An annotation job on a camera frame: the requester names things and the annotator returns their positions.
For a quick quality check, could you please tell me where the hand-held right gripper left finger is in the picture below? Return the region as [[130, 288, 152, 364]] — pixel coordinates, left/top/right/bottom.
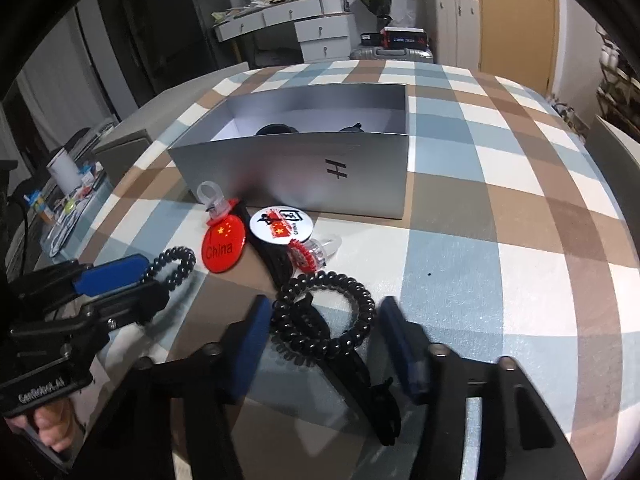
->
[[75, 294, 273, 480]]

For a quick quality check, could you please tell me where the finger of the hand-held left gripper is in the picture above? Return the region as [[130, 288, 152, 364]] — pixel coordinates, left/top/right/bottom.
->
[[75, 280, 171, 332], [10, 254, 151, 307]]

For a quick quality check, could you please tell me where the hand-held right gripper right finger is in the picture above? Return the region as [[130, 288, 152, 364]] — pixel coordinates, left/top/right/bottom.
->
[[377, 296, 588, 480]]

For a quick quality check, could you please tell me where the black hair claw clip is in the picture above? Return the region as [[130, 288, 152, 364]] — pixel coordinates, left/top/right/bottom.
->
[[300, 300, 403, 447]]

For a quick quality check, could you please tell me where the large black coil hair tie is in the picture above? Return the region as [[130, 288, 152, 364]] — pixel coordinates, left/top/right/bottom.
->
[[270, 270, 376, 361]]

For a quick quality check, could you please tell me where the small black coil hair tie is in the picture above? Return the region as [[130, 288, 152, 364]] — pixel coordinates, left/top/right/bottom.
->
[[141, 246, 197, 291]]

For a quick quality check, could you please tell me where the red round badge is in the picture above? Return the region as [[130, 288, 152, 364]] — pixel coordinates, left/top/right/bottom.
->
[[201, 217, 247, 274]]

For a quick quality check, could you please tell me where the red frilled plastic ring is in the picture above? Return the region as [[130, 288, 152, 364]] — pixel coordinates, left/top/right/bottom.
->
[[289, 234, 342, 273]]

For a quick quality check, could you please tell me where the clear plastic ring red base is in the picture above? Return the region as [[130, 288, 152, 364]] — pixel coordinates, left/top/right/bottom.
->
[[196, 182, 232, 223]]

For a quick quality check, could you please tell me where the silver cardboard box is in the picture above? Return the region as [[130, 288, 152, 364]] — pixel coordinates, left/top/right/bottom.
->
[[167, 84, 411, 220]]

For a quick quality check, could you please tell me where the person's left hand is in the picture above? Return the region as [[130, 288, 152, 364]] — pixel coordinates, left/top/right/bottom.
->
[[7, 402, 78, 453]]

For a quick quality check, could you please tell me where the cluttered side table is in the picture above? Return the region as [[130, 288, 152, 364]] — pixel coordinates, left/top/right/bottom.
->
[[20, 160, 113, 256]]

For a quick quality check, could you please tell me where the white cup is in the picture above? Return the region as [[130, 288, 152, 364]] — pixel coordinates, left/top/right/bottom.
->
[[46, 147, 82, 195]]

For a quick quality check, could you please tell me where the black round item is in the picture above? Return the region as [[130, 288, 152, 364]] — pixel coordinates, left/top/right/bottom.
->
[[255, 122, 301, 137]]

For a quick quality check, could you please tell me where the black fridge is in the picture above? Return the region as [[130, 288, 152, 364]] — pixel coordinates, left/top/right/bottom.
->
[[95, 0, 221, 111]]

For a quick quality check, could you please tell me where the grey board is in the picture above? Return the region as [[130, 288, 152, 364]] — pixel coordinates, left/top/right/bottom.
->
[[585, 115, 640, 206]]

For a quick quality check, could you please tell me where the silver suitcase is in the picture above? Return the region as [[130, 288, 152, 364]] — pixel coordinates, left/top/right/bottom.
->
[[349, 42, 435, 64]]

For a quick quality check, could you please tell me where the black and red box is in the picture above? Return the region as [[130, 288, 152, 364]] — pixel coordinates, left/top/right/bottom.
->
[[360, 27, 431, 48]]

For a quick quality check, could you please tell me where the white desk with drawers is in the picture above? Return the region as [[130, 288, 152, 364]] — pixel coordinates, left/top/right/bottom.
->
[[215, 0, 356, 63]]

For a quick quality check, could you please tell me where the white suitcase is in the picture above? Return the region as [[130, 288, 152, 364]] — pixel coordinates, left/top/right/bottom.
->
[[431, 0, 482, 68]]

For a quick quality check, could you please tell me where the shoe rack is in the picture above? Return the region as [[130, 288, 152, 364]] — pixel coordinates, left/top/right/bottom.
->
[[595, 25, 640, 141]]

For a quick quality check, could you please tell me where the wooden door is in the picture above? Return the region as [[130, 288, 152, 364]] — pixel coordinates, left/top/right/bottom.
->
[[467, 0, 558, 93]]

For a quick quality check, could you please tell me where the green bag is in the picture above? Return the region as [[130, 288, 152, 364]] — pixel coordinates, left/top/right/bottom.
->
[[350, 0, 393, 18]]

